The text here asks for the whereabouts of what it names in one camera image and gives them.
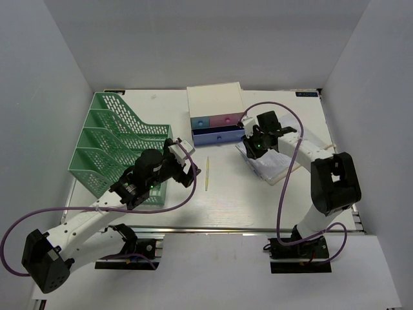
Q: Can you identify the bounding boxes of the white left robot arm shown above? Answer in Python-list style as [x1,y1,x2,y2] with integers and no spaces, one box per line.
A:
[22,139,201,294]

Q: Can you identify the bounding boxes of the purple-blue wide drawer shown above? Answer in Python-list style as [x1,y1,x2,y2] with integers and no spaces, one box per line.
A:
[192,125,245,146]

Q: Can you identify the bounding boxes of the cream drawer cabinet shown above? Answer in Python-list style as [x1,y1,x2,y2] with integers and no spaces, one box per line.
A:
[186,82,244,118]

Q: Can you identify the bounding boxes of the yellow highlighter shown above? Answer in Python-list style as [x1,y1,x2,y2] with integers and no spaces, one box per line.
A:
[205,156,210,191]

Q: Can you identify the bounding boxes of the pink drawer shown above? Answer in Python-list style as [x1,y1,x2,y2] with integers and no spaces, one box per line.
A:
[209,112,243,128]

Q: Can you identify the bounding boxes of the green file organizer rack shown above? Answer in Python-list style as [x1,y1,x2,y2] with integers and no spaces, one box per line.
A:
[68,92,173,198]

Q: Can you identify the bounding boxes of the purple cable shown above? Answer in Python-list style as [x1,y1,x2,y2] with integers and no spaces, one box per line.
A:
[240,101,348,266]
[1,138,198,278]

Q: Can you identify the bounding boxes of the light blue drawer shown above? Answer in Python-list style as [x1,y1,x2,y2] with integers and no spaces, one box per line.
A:
[190,116,210,130]

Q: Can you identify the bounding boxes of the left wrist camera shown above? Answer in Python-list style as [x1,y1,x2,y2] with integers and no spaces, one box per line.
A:
[171,139,196,167]

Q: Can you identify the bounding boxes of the clear document folder with papers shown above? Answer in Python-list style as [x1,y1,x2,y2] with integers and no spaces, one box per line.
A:
[235,112,337,187]

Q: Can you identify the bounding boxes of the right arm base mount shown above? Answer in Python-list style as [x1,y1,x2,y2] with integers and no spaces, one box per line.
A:
[263,236,332,274]

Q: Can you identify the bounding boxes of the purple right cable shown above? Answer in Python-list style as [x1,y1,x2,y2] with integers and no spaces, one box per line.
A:
[240,101,348,266]

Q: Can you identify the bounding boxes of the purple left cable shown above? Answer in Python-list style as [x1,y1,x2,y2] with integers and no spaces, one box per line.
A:
[1,138,198,278]

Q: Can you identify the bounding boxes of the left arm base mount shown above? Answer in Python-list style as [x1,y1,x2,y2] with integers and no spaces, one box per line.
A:
[95,223,163,271]

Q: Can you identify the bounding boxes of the aluminium table edge rail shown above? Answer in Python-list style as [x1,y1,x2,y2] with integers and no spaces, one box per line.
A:
[129,225,367,236]

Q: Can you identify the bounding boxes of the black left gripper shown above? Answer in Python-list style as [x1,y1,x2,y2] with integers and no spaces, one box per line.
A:
[147,139,201,190]

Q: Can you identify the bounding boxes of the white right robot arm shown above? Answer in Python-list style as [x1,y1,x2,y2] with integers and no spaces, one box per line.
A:
[239,111,361,258]

